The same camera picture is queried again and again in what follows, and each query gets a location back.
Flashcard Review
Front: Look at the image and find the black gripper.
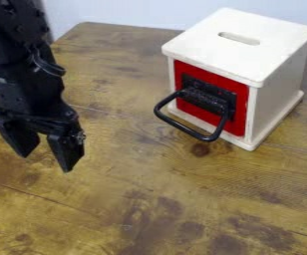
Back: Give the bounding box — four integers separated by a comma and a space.
0, 66, 86, 172

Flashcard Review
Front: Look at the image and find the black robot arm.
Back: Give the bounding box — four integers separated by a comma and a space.
0, 0, 86, 172

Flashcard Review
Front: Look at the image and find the red drawer front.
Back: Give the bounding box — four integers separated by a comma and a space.
173, 60, 249, 136

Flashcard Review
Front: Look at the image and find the white wooden box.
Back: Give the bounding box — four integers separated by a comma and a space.
161, 8, 307, 150

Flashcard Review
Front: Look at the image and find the black cable loop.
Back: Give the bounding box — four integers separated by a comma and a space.
27, 46, 67, 78

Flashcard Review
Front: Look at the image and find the black metal drawer handle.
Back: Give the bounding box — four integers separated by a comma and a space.
153, 74, 237, 142

